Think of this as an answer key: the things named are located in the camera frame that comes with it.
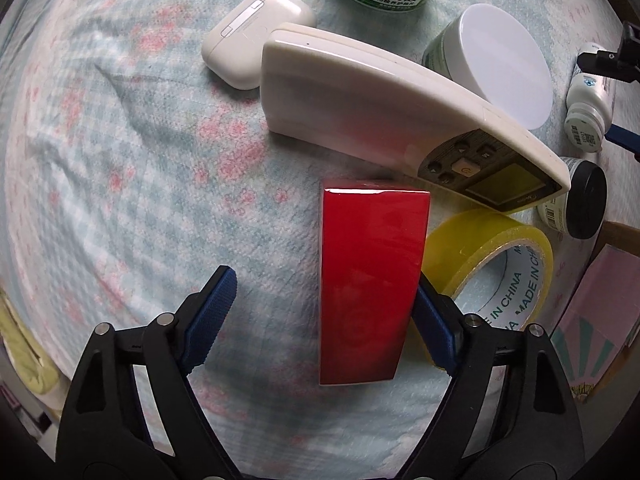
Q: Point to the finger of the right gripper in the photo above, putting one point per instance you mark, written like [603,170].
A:
[625,139]
[607,64]

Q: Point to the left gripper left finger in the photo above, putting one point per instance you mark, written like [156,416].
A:
[103,433]

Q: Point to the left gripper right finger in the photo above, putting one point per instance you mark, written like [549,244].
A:
[536,432]

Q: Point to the white pill bottle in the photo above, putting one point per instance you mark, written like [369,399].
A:
[589,110]

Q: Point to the green jar white lid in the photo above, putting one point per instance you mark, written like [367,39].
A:
[489,52]

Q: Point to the yellow tape roll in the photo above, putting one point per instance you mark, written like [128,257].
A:
[490,265]

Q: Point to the red Marubi box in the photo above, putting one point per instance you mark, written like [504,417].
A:
[372,237]

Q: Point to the white earbuds case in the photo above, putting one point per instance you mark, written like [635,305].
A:
[232,50]

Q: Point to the small jar black lid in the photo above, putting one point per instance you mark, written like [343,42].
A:
[578,213]

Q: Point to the yellow green blanket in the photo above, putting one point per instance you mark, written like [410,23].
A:
[32,364]

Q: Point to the cardboard box pink lining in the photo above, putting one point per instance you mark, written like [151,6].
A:
[600,326]

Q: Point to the white remote thermometer device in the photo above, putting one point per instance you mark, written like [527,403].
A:
[365,102]

